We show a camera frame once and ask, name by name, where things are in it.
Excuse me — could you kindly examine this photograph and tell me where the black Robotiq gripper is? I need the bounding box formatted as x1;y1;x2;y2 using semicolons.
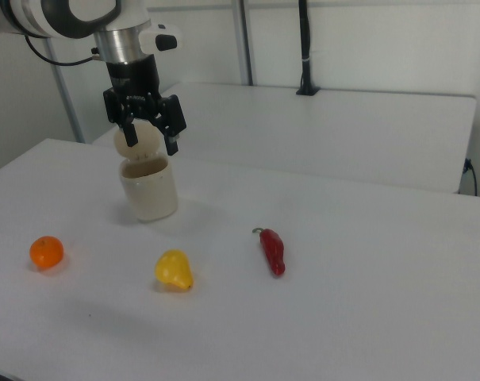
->
102;53;188;156

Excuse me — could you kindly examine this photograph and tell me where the orange mandarin fruit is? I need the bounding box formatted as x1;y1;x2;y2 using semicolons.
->
29;235;65;271

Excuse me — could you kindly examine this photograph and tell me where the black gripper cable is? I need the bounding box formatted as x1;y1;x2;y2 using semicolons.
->
23;33;106;67

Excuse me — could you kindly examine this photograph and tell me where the aluminium frame post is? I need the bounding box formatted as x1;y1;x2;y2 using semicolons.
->
230;0;253;87
44;37;86;144

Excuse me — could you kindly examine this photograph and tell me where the black wall cable with plug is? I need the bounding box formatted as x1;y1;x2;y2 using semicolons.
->
463;157;479;196

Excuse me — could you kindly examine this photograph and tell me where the yellow toy pear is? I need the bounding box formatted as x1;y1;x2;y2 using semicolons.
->
155;248;194;290

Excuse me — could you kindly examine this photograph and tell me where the black camera pole with base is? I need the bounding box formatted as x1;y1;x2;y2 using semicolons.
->
295;0;321;97

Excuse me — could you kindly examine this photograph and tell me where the cream round bin lid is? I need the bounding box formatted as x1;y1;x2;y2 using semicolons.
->
114;122;162;163

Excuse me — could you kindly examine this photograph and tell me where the cream plastic garbage bin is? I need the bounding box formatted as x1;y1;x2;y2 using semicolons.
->
118;154;180;222

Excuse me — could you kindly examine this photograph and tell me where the red chili pepper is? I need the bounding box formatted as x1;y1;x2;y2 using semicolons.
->
252;227;286;277

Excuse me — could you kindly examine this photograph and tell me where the white side table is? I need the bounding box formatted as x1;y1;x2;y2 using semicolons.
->
91;82;478;194

